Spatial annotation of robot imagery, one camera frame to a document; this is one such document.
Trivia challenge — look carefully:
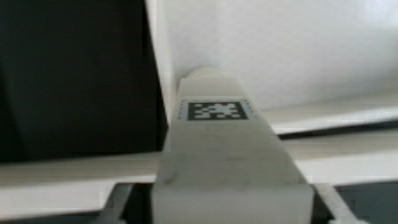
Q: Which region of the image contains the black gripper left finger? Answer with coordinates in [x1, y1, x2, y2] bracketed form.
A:
[88, 183, 152, 224]

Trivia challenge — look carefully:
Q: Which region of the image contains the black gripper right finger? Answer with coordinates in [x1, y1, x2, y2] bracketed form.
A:
[312, 183, 369, 224]

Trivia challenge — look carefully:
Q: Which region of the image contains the white desk leg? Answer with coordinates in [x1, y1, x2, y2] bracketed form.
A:
[150, 68, 314, 224]

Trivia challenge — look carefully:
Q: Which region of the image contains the white desk top panel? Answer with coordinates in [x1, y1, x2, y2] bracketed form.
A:
[143, 0, 398, 136]

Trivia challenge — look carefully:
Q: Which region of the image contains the white U-shaped fixture frame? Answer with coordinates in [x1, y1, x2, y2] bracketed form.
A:
[0, 129, 398, 221]

